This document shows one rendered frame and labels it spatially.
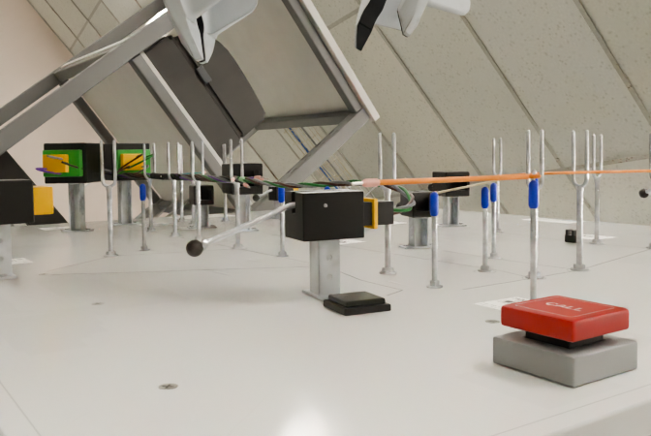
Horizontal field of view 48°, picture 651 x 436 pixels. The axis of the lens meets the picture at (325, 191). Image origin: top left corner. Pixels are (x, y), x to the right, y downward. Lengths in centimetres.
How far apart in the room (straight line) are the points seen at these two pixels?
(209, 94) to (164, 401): 133
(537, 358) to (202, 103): 133
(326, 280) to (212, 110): 109
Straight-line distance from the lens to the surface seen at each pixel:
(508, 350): 43
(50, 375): 45
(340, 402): 37
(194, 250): 58
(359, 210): 61
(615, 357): 43
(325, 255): 61
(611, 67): 336
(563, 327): 40
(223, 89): 169
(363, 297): 57
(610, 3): 318
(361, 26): 68
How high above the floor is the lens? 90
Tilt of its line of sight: 24 degrees up
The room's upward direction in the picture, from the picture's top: 46 degrees clockwise
